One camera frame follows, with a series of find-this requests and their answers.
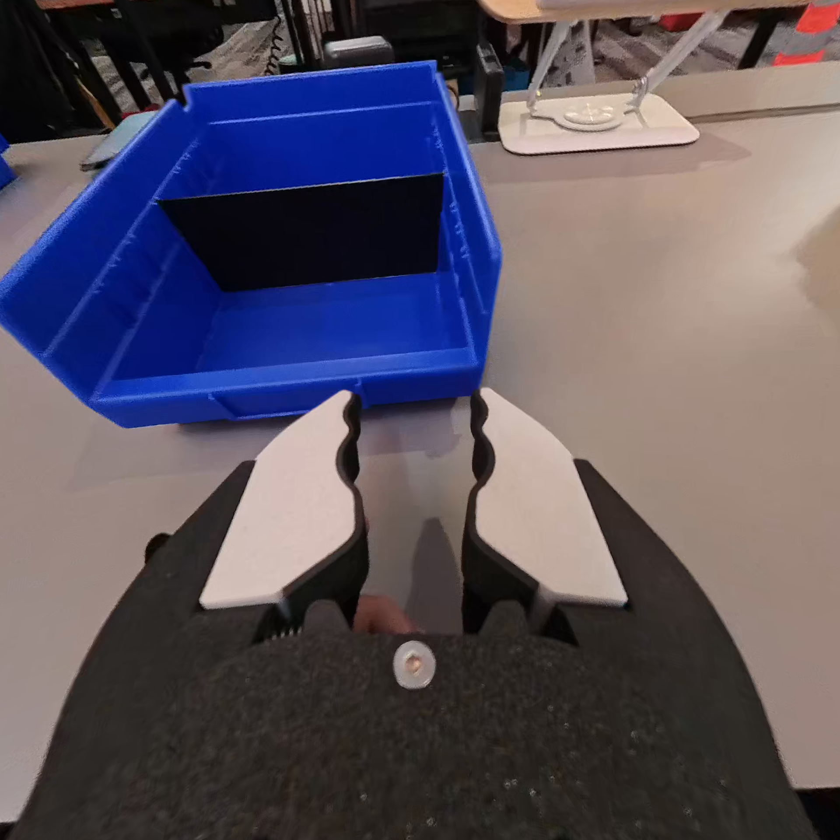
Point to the grey laptop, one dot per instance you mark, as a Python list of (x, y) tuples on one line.
[(118, 141)]

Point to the blue storage bin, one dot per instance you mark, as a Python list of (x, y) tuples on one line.
[(295, 328)]

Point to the wooden stand with white base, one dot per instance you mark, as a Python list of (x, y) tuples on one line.
[(590, 131)]

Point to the orange traffic cone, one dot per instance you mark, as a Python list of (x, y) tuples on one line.
[(807, 33)]

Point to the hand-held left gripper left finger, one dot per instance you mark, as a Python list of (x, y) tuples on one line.
[(289, 525)]

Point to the person's left hand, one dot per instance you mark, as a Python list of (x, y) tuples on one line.
[(380, 617)]

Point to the black bin divider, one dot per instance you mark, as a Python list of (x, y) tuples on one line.
[(295, 229)]

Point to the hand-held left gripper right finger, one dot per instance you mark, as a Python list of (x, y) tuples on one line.
[(544, 525)]

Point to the blue bin with white sticker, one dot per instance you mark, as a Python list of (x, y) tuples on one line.
[(5, 164)]

